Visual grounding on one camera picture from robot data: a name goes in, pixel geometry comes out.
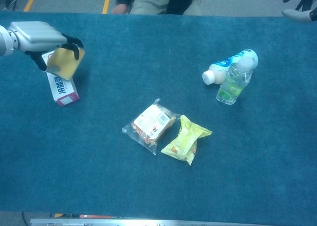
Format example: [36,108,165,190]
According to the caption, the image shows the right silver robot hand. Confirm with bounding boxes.
[271,0,317,23]

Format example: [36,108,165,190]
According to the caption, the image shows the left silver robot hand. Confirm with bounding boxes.
[7,21,84,72]

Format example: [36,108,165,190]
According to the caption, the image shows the yellow sponge block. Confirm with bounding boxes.
[46,47,86,81]

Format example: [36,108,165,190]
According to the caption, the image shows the white toothpaste box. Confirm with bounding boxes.
[41,50,81,107]

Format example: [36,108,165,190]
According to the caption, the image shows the small clear green-label water bottle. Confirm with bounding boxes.
[216,56,253,106]

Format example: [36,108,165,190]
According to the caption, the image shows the white blue drink bottle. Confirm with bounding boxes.
[202,48,259,85]

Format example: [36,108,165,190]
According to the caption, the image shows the yellow snack bag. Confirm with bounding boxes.
[160,114,213,166]

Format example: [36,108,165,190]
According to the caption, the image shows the seated person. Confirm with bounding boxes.
[110,0,203,15]

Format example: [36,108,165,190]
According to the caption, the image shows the teal table cloth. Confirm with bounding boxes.
[0,11,317,221]

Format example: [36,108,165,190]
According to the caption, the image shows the clear bag with white label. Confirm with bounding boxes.
[121,98,181,156]

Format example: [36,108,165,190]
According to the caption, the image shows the aluminium rail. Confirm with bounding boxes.
[29,218,317,226]

